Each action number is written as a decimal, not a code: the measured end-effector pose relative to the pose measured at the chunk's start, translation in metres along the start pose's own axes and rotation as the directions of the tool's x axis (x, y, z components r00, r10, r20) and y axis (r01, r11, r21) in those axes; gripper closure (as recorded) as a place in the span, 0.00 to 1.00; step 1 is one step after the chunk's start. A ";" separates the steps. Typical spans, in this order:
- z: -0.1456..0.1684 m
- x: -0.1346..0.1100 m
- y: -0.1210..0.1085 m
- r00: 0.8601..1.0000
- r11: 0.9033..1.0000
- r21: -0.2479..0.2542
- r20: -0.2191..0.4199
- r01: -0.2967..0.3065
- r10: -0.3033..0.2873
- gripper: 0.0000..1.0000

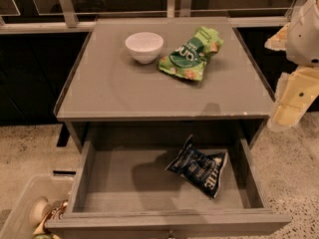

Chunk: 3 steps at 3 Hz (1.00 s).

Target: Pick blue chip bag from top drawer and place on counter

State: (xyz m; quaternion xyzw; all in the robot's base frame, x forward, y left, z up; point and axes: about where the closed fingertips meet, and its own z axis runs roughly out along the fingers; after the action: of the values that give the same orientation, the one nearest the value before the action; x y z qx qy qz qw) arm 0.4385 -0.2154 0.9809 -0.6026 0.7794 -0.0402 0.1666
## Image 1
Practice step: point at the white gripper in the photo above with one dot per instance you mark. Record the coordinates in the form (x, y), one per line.
(304, 39)

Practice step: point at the blue chip bag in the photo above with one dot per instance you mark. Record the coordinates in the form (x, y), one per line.
(201, 170)

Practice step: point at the green snack bag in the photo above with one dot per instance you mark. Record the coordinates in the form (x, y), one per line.
(190, 59)

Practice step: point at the grey cabinet with counter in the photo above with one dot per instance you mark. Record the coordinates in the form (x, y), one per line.
(108, 84)

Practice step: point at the open grey top drawer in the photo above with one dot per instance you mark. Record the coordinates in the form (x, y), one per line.
(129, 194)

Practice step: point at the white ceramic bowl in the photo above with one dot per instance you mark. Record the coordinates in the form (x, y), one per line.
(144, 47)

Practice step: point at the brown packet in bin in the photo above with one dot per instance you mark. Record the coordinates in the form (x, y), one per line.
(58, 211)

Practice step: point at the beige round object in bin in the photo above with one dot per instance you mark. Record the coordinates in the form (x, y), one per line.
(39, 210)

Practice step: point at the metal railing frame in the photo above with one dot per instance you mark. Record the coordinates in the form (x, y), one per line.
(50, 16)

